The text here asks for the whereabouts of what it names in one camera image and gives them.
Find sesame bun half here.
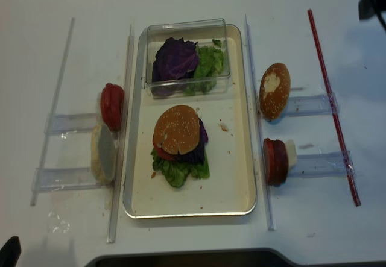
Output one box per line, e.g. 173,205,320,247
153,105,200,155
259,63,291,121

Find tomato slice on tray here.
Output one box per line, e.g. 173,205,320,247
153,138,176,161

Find green lettuce on tray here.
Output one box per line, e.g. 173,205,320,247
151,148,210,188

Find green lettuce in container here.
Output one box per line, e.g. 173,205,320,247
183,39,224,95

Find stacked tomato slices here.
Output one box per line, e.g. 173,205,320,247
100,83,124,131

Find red meat patty slices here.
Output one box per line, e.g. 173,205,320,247
263,138,290,186

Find white bread bun slices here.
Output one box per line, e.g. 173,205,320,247
91,124,116,184

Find white cheese slice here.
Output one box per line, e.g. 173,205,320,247
285,139,297,168

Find purple cabbage leaf on tray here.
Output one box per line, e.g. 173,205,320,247
176,118,209,165

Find cream metal tray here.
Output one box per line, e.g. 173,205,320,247
123,24,257,219

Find clear plastic container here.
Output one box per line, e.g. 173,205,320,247
141,19,231,99

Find purple cabbage leaf in container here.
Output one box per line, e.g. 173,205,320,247
152,37,199,83

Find clear holder upper left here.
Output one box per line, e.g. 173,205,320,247
45,113,98,135

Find clear holder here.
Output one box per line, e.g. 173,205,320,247
45,113,98,135
31,167,113,193
288,152,355,178
280,93,338,118

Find clear holder upper right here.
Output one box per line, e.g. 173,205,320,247
280,93,338,118

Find clear holder lower right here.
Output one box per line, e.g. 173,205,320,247
288,152,355,178

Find dark monitor edge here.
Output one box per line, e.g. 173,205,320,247
87,249,297,266

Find clear holder lower left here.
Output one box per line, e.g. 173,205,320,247
31,167,113,193

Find black object bottom left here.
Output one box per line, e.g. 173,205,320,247
0,236,22,267

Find clear rail left of tray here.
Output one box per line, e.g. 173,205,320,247
106,24,135,244

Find clear rail of tray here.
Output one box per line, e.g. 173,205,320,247
244,14,276,231
106,24,135,244

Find clear rail right of tray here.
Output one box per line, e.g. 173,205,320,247
244,14,276,231

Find clear rail far left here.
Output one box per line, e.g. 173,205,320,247
30,17,76,207

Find red plastic rail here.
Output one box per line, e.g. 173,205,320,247
307,9,361,207

